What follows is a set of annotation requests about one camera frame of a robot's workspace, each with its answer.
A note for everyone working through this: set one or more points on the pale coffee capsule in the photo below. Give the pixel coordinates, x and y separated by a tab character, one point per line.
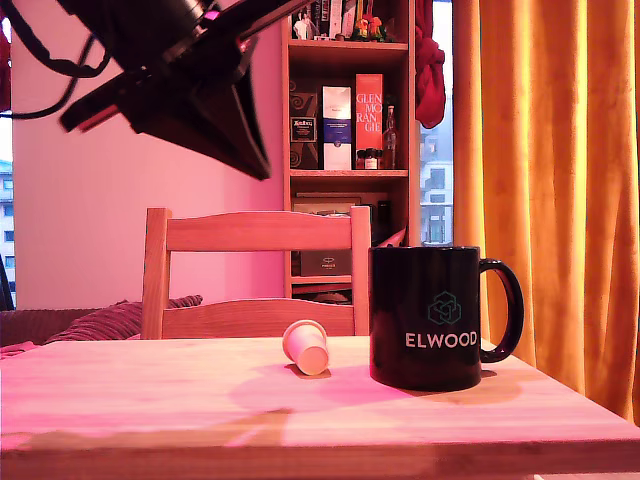
307	347

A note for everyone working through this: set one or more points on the dark spiral print box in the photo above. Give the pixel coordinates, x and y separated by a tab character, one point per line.
302	100

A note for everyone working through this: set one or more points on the white and blue box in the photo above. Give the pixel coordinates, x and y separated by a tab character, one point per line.
336	130

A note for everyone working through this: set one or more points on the wooden chair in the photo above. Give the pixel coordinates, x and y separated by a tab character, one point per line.
250	232

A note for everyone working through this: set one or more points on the wooden bookshelf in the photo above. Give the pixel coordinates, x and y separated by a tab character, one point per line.
350	173

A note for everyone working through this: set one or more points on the white figurine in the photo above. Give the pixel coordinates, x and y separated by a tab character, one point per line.
302	27

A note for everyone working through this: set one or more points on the red Glenmorangie box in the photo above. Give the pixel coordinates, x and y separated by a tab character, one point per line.
369	115

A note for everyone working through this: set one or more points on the small labelled jar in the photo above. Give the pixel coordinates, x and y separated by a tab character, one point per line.
371	161

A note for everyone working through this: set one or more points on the black book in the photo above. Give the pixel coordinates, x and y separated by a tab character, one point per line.
322	15

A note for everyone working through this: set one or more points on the clear glass bottle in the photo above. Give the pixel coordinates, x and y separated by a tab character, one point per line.
390	145

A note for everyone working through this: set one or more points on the white book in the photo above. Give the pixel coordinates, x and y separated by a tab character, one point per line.
335	17

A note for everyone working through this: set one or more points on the black Parker box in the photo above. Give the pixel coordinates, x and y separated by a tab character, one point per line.
325	262

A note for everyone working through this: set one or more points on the colourful figurine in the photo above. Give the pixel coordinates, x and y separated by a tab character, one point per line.
369	27

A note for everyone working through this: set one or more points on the black upright box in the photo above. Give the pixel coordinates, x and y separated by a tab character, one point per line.
384	220

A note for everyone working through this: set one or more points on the red knotted curtain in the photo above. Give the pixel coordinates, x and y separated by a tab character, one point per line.
429	85

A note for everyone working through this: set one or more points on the red cloth at window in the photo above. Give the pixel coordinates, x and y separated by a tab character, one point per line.
4	75

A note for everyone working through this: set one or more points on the black mug with Elwood print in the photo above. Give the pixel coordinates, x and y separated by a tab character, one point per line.
425	280

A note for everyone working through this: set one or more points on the dark sofa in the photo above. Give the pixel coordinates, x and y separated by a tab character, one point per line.
30	325

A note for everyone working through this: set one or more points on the pink blanket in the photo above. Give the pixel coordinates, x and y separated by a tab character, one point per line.
15	350

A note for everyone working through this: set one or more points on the orange curtain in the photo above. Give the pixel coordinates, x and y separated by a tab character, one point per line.
550	150

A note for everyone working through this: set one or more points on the black slanted frame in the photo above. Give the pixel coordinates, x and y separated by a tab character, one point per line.
4	292

